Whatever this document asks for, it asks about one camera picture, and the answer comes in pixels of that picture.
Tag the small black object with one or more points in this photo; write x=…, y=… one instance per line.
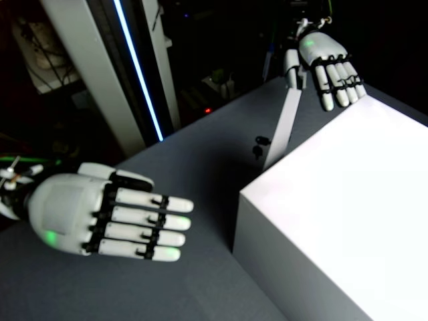
x=261, y=140

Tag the blue light strip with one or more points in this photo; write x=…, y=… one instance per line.
x=137, y=67

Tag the white robot body column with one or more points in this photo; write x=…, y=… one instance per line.
x=87, y=60

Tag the large white box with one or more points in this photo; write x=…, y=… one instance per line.
x=334, y=200

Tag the grey table cloth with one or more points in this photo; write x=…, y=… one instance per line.
x=167, y=294

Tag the white cabinet door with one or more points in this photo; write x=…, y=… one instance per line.
x=284, y=127

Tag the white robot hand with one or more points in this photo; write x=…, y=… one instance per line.
x=60, y=207
x=316, y=47

